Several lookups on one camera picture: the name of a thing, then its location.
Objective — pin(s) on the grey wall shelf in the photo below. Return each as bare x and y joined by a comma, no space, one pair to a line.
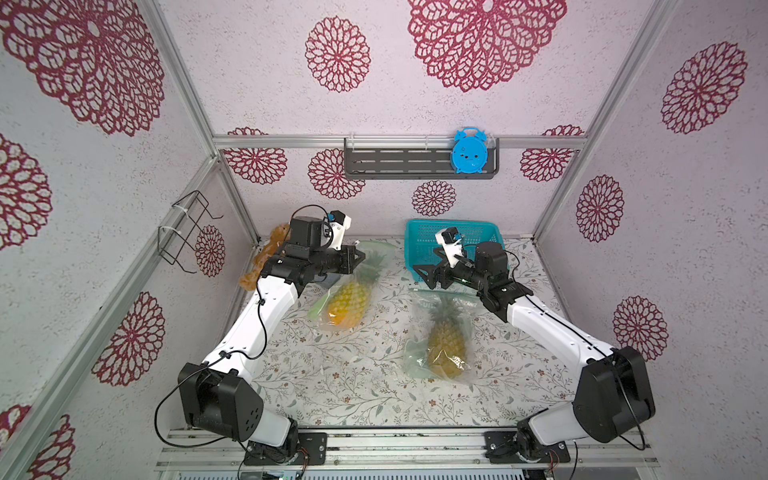
410,163

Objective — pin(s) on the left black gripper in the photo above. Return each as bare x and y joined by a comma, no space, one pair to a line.
339,260

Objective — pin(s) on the clear zip-top bag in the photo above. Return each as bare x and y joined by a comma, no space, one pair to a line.
317,312
415,350

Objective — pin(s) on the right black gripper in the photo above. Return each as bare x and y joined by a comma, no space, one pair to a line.
447,275

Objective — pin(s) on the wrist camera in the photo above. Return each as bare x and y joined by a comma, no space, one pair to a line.
451,242
339,224

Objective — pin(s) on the yellow pineapple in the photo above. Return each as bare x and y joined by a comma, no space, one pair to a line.
348,306

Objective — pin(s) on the black wire wall rack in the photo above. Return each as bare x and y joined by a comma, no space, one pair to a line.
174,239

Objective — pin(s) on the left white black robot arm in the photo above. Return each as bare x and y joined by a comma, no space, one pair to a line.
217,394

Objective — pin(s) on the blue alarm clock toy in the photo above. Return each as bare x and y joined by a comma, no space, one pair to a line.
469,154

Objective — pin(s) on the brownish pineapple in bag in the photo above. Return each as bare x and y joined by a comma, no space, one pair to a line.
447,343

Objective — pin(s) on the teal plastic basket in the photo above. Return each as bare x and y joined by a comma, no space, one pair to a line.
424,241

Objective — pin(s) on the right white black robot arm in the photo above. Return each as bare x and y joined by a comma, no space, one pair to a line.
613,394

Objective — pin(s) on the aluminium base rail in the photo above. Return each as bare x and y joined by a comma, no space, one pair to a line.
405,453

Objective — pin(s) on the brown plush teddy bear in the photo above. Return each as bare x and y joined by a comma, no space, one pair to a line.
278,236

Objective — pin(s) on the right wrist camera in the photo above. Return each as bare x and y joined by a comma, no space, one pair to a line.
451,242

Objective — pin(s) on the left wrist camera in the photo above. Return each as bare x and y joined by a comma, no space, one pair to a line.
339,224

